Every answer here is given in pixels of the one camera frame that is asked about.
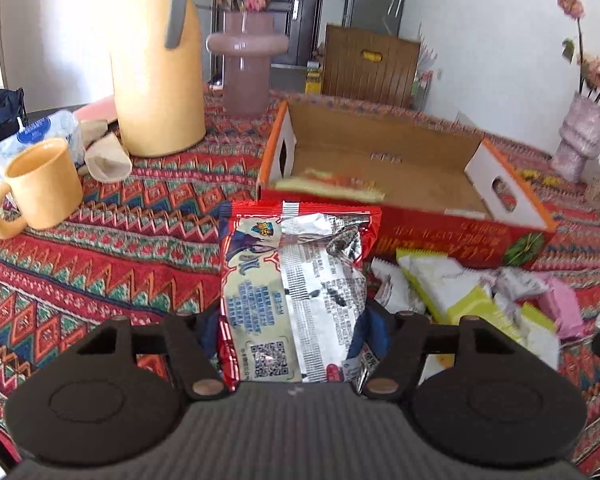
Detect dark brown entry door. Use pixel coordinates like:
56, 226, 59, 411
268, 0, 323, 66

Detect patterned red tablecloth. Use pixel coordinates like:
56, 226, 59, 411
0, 93, 600, 474

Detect pink ring glass vase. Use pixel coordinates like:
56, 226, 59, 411
206, 11, 289, 117

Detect textured pink ceramic vase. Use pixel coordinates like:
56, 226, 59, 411
550, 92, 600, 183

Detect yellow ceramic mug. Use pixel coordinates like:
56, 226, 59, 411
0, 138, 83, 240

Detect wet wipes pack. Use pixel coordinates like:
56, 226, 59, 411
0, 110, 85, 183

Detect long green white bar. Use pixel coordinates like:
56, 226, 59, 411
396, 248, 560, 370

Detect crumpled white packet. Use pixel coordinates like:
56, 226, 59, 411
370, 258, 426, 314

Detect red silver snack bag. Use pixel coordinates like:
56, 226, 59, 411
218, 200, 381, 389

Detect pink snack packet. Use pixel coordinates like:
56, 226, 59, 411
536, 273, 584, 340

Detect beige paper cone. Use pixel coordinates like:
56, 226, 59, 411
84, 133, 132, 183

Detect white text snack packet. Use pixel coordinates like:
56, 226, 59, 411
370, 152, 403, 164

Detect black bag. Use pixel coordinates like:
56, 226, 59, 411
0, 88, 29, 142

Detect yellow orange snack packet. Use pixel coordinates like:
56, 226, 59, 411
272, 168, 386, 203

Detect yellow thermos jug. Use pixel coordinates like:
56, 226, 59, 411
110, 0, 206, 157

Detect wooden chair back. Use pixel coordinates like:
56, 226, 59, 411
322, 25, 420, 108

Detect fallen yellow petals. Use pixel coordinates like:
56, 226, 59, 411
518, 169, 562, 188

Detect red cardboard snack box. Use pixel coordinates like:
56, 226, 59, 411
257, 101, 557, 268

